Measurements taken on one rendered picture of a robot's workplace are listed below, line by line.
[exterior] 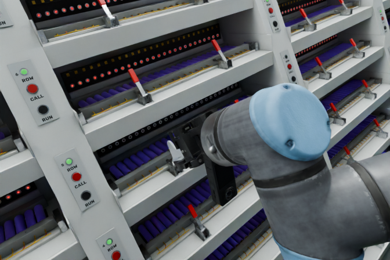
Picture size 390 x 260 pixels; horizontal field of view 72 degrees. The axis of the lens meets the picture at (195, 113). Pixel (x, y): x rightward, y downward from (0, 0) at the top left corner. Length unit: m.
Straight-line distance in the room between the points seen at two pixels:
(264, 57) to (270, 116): 0.59
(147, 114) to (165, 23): 0.23
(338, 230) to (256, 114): 0.15
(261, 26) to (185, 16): 0.28
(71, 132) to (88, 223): 0.19
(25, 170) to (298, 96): 0.49
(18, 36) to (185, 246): 0.60
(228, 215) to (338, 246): 0.48
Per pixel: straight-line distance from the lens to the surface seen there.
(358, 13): 1.38
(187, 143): 0.48
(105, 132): 0.60
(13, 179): 0.60
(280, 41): 0.93
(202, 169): 0.70
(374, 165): 0.36
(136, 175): 0.69
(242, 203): 0.82
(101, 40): 0.63
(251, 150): 0.32
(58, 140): 0.59
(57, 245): 0.65
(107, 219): 0.63
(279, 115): 0.29
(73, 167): 0.59
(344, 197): 0.34
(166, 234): 0.76
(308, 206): 0.33
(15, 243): 0.69
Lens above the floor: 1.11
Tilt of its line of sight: 9 degrees down
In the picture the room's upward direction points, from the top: 22 degrees counter-clockwise
